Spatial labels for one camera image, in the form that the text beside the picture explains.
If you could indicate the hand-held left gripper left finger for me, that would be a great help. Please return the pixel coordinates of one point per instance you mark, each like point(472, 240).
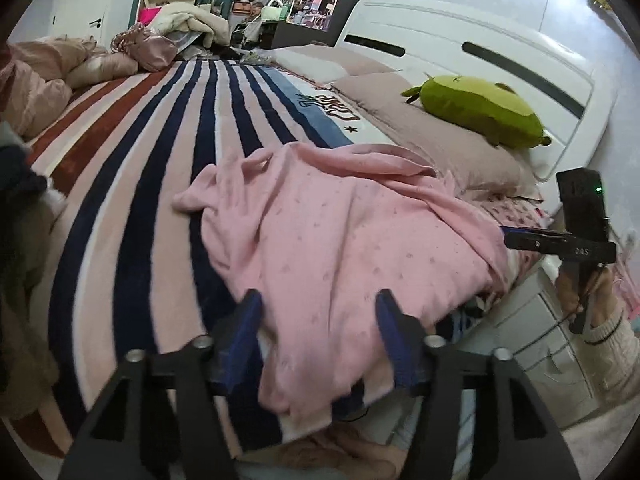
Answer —
point(242, 340)

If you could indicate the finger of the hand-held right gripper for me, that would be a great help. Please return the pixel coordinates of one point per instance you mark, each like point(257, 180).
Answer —
point(535, 240)

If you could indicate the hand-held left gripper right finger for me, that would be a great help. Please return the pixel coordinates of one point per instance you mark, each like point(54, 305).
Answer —
point(395, 345)

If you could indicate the pink dotted top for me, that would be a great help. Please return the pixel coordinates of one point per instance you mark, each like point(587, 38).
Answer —
point(340, 240)

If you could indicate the person's right hand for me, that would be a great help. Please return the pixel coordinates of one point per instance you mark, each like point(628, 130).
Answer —
point(607, 295)

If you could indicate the pink floral bedsheet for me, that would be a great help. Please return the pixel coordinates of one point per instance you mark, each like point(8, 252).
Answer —
point(520, 210)

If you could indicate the white nightstand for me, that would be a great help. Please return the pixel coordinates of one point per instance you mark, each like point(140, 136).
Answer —
point(540, 340)

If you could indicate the beige ribbed pillow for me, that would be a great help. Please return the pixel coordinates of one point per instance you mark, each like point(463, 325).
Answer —
point(440, 155)

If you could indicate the green avocado plush toy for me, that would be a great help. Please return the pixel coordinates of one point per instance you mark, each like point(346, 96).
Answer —
point(475, 110)

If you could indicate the striped blanket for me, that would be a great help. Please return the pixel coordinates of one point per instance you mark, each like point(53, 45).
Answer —
point(150, 160)

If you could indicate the white bed headboard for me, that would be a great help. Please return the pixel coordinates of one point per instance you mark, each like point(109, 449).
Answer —
point(450, 25)

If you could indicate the plain beige pillow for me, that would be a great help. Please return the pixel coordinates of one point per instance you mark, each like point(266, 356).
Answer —
point(325, 62)

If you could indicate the pink satin bag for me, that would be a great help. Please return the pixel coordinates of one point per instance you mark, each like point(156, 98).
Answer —
point(150, 47)

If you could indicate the dark desk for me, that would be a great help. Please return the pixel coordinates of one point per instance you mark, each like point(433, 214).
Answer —
point(290, 35)

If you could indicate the cream bedding pile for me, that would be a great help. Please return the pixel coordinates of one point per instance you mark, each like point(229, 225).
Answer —
point(195, 20)

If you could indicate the cluster of cosmetic bottles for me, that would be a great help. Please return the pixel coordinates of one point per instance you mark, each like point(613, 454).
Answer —
point(310, 7)

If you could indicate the beige duvet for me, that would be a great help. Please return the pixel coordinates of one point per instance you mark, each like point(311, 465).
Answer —
point(35, 90)

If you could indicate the mint green handbag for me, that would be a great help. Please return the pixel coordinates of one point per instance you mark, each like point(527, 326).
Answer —
point(273, 10)

